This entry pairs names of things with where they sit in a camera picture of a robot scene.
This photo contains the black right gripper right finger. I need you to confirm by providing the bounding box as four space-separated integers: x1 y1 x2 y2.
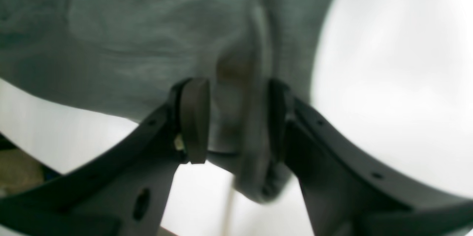
269 79 473 236

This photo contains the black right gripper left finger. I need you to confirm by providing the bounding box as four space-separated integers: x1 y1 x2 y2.
1 78 211 236

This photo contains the dark grey T-shirt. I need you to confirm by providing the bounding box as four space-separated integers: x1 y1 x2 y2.
0 0 346 204

